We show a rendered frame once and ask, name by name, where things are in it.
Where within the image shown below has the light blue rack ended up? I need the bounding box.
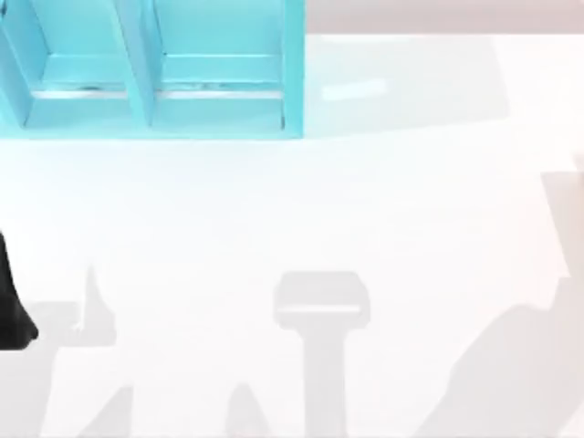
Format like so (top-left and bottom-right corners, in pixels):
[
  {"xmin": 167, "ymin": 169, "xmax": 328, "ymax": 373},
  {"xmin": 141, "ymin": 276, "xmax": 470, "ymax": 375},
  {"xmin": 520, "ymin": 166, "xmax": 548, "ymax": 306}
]
[{"xmin": 0, "ymin": 0, "xmax": 306, "ymax": 141}]

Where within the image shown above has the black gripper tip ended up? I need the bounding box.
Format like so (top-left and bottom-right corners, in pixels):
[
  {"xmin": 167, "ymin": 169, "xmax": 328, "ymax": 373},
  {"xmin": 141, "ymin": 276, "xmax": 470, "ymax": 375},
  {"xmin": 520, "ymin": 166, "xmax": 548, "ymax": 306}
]
[{"xmin": 0, "ymin": 232, "xmax": 39, "ymax": 351}]

